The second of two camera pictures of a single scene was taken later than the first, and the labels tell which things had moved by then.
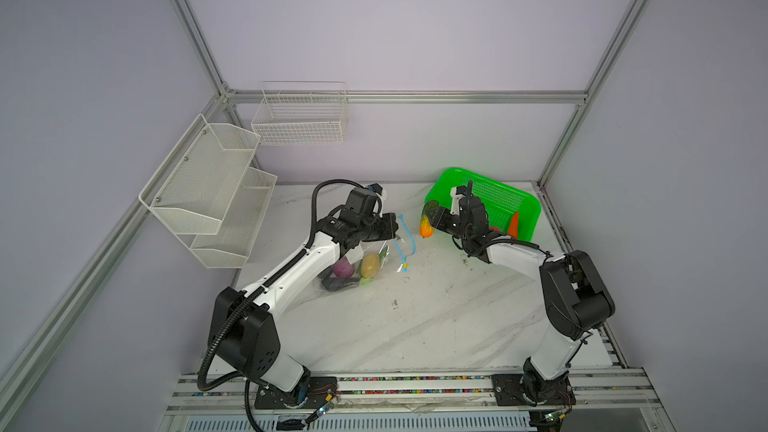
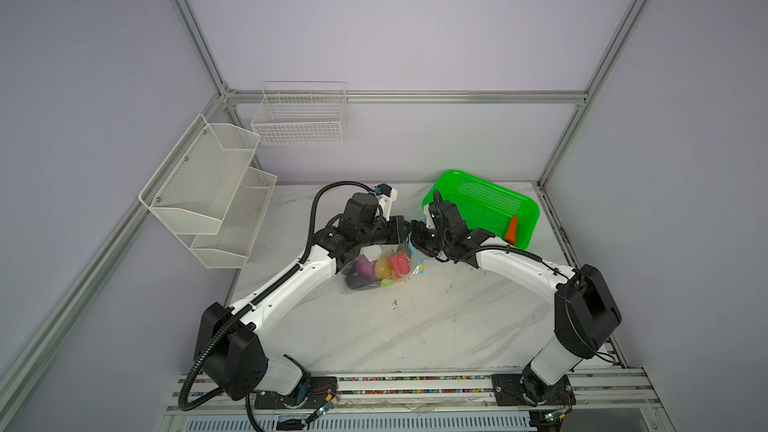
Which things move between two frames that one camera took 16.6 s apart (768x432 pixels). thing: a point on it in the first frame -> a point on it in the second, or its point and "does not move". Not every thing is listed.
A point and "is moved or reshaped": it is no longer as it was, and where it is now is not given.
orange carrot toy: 514,226 does not move
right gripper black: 440,216 -> 415,232
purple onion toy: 343,268 -> 364,267
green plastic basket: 500,201 does not move
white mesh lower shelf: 231,246 does not move
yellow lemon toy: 370,265 -> 383,267
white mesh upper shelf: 195,183 does not move
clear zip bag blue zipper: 369,262 is moved or reshaped
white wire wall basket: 301,113 does not move
